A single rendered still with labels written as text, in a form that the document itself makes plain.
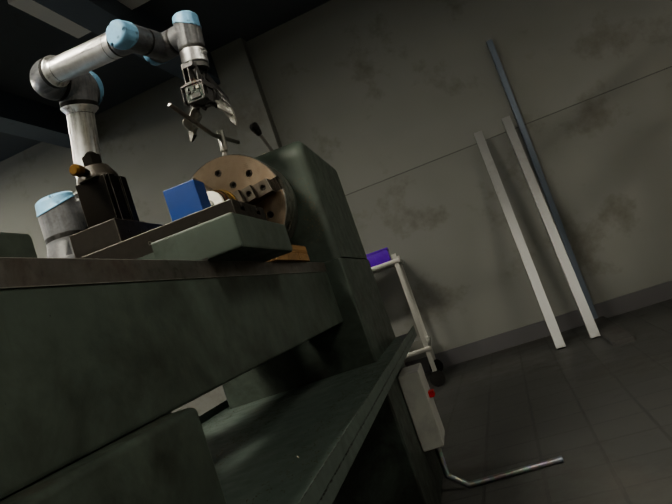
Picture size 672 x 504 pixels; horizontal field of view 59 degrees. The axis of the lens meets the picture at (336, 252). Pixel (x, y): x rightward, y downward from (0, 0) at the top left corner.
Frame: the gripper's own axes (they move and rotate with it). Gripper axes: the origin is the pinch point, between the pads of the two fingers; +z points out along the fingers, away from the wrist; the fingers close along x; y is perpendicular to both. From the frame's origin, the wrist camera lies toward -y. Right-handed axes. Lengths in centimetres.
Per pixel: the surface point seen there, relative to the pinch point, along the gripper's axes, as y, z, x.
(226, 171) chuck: 0.8, 11.2, 1.4
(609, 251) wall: -329, 68, 116
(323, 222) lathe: -18.1, 30.2, 19.2
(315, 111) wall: -311, -98, -74
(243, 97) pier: -295, -124, -127
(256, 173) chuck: -0.6, 14.1, 9.7
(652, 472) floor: -39, 121, 91
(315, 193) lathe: -18.4, 21.0, 18.8
